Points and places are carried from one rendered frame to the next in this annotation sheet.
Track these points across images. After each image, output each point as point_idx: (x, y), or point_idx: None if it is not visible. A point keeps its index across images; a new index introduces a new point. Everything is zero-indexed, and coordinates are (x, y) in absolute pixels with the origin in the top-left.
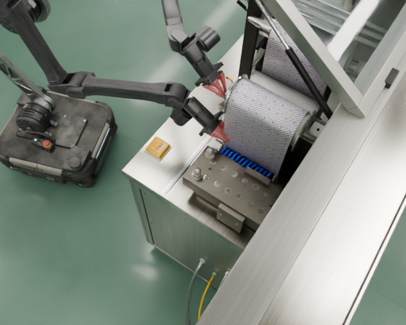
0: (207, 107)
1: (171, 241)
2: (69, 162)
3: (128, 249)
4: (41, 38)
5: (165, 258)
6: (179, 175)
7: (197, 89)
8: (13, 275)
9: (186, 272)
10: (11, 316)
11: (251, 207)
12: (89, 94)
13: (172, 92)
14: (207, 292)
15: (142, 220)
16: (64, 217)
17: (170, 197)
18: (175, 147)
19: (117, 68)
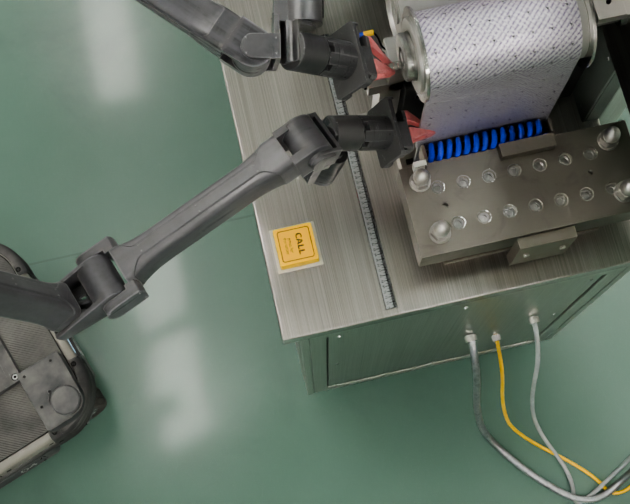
0: (287, 96)
1: (384, 358)
2: (57, 410)
3: (282, 436)
4: (3, 274)
5: (354, 387)
6: (378, 255)
7: (232, 80)
8: None
9: (407, 374)
10: None
11: (568, 203)
12: (146, 279)
13: (307, 146)
14: (467, 370)
15: (310, 374)
16: (118, 500)
17: (407, 304)
18: (319, 217)
19: None
